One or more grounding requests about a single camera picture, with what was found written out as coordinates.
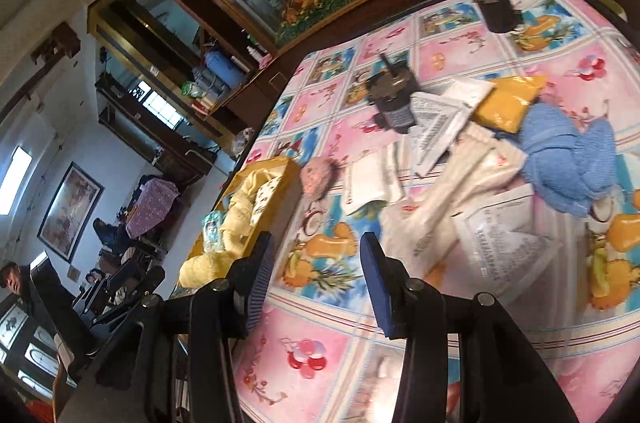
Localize yellow towel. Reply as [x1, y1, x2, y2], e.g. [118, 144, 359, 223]
[179, 168, 286, 290]

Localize plain white packet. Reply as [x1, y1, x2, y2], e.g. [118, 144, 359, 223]
[442, 78, 496, 110]

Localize large blue towel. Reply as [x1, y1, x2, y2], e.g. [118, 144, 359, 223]
[520, 103, 618, 218]

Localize white triangular printed packet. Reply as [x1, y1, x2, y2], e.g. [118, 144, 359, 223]
[407, 93, 473, 178]

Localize black jar with cork top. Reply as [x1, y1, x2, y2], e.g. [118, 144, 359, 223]
[470, 0, 523, 34]

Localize colourful printed tablecloth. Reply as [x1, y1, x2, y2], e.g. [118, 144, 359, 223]
[170, 0, 640, 423]

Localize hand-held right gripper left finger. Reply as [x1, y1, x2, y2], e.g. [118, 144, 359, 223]
[55, 230, 275, 423]

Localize table with purple cloth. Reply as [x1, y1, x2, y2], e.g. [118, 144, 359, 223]
[125, 179, 180, 240]

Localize black jar with stick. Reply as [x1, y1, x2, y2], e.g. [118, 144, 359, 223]
[367, 53, 423, 134]

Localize cardboard box with yellow tape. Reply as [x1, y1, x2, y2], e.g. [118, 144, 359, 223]
[170, 157, 303, 304]

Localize framed wall painting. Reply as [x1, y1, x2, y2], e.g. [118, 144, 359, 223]
[37, 162, 105, 261]

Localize teal tissue packet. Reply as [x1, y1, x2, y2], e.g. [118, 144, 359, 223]
[200, 210, 237, 254]

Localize blue bottles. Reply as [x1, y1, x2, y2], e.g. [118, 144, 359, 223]
[192, 48, 247, 96]

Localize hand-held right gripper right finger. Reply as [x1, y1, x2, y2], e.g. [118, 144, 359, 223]
[360, 232, 583, 423]

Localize yellow packet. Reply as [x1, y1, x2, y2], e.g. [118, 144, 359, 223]
[472, 75, 548, 134]

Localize brown wooden cabinet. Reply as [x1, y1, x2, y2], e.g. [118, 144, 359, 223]
[92, 0, 640, 144]

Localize pink fuzzy pouch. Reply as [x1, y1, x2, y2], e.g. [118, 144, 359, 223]
[300, 157, 335, 200]

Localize white lemon-print tissue packet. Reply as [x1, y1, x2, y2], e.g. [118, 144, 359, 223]
[250, 180, 282, 226]

